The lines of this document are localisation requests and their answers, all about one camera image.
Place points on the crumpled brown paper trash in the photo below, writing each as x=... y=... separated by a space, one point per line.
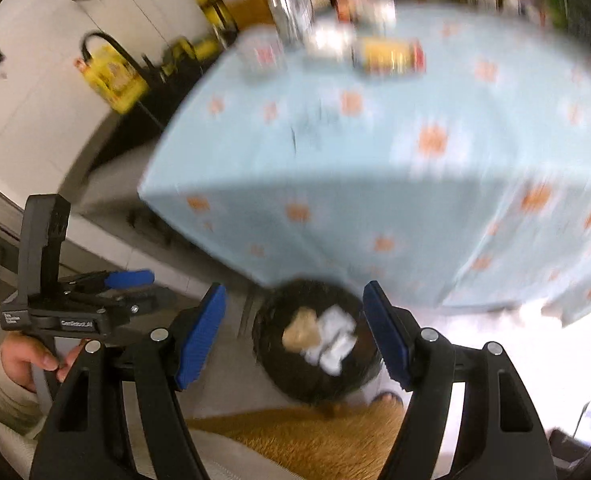
x=302 y=333

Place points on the crumpled white paper trash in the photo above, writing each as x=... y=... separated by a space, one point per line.
x=337 y=340

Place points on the clear plastic bag red label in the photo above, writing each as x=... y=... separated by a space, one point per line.
x=261 y=52

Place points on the yellow dish soap bottle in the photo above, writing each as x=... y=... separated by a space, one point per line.
x=113 y=79

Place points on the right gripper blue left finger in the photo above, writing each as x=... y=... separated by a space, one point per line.
x=195 y=331

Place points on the black kitchen faucet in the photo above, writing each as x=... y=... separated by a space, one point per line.
x=150 y=73

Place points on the orange brown trousers leg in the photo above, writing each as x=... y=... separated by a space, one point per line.
x=338 y=441

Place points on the person's left hand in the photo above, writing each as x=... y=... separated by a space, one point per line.
x=19 y=355

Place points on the beige left sleeve forearm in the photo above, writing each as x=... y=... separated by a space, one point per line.
x=19 y=408

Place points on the black trash bin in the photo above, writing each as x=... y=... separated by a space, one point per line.
x=290 y=373

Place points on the yellow red snack wrapper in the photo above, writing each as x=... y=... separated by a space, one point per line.
x=382 y=56

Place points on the crumpled silver foil bag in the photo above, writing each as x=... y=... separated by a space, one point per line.
x=292 y=18

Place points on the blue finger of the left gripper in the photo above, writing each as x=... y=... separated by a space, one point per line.
x=129 y=279

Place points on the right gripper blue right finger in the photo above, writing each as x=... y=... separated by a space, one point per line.
x=391 y=329

